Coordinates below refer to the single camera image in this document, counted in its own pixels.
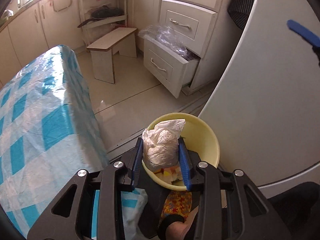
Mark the dark striped cloth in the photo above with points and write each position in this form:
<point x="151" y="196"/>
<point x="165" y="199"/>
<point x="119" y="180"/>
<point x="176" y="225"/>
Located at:
<point x="241" y="5"/>

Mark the white shelf rack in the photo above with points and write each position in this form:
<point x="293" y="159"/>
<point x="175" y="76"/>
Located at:
<point x="82" y="10"/>

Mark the white stool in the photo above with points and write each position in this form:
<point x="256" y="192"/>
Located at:
<point x="110" y="40"/>

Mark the floral cloth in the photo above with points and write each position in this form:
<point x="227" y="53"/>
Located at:
<point x="176" y="202"/>

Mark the black pan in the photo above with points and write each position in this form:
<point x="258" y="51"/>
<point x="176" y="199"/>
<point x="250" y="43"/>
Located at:
<point x="105" y="12"/>

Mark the person's leg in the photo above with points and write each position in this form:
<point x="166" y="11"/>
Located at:
<point x="177" y="232"/>

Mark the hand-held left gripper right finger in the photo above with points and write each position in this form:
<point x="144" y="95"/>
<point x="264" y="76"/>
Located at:
<point x="185" y="165"/>

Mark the yellow red zip packet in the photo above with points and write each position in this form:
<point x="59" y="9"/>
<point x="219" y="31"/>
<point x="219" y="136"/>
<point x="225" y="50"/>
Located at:
<point x="167" y="173"/>

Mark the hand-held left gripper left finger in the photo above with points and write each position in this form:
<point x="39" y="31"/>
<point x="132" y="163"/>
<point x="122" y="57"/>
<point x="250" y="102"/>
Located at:
<point x="136" y="165"/>

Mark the yellow basin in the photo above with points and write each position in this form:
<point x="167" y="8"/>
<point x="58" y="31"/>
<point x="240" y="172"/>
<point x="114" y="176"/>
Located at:
<point x="202" y="140"/>

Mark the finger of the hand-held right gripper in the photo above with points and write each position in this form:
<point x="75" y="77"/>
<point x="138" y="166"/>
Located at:
<point x="302" y="31"/>

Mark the white plastic bag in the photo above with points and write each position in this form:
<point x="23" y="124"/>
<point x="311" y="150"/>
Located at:
<point x="160" y="150"/>

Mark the table with blue checkered cloth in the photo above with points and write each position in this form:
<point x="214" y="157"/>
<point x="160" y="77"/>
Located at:
<point x="37" y="130"/>

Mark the open white drawer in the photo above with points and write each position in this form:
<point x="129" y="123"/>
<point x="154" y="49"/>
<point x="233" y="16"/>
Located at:
<point x="160" y="65"/>

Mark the white kitchen base cabinets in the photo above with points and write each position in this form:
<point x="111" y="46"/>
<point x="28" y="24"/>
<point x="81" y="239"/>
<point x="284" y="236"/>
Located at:
<point x="25" y="25"/>

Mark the bundle of clear plastic bags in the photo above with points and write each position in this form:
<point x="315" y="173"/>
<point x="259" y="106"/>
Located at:
<point x="167" y="37"/>

